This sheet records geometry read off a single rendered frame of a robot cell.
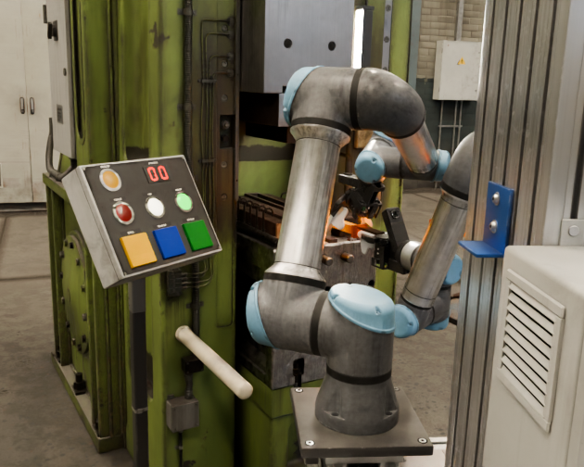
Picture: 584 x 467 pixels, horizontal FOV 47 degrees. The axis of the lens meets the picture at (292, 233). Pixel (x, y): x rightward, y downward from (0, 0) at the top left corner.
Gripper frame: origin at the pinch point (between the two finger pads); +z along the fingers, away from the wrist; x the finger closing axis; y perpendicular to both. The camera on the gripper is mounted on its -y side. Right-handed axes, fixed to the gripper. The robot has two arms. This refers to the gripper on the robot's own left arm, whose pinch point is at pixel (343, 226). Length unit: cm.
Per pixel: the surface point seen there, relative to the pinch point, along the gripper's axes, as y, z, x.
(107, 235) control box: 3, -8, -69
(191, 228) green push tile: -3.2, -1.6, -45.6
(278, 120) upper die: -29.9, -16.3, -12.2
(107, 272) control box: 8, 0, -69
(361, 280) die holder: 0.1, 24.7, 16.5
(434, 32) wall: -519, 170, 502
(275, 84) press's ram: -34.8, -25.3, -13.4
